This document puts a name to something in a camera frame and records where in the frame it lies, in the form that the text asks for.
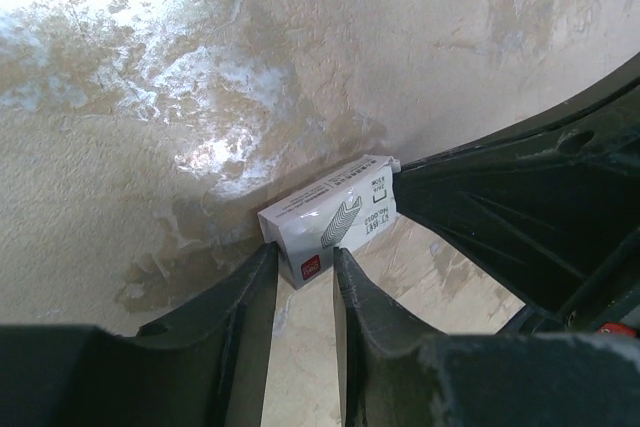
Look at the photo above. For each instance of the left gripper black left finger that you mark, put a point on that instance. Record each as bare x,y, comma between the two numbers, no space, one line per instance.
202,364

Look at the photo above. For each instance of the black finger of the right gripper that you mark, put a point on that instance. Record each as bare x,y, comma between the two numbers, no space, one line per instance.
548,207

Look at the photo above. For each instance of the white staple box sleeve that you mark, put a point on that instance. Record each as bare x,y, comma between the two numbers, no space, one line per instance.
345,209

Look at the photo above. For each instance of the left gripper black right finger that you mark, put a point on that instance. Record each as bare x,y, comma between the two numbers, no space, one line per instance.
396,370

